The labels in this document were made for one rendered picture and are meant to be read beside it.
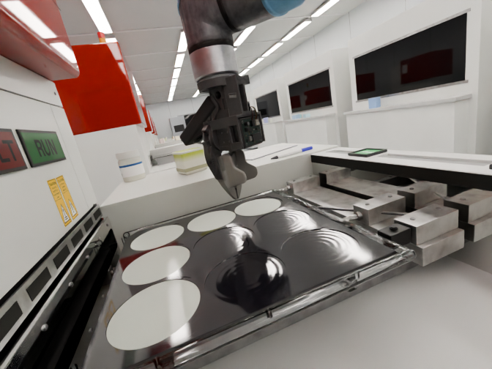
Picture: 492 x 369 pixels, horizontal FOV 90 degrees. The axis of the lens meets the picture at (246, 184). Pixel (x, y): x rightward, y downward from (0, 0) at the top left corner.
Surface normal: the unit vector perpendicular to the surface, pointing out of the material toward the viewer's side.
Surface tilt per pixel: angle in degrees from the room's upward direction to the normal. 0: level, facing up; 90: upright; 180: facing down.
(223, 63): 90
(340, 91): 90
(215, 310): 0
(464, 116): 90
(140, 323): 0
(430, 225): 90
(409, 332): 0
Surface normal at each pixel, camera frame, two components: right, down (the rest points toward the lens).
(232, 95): -0.57, 0.31
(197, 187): 0.33, 0.18
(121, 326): -0.19, -0.95
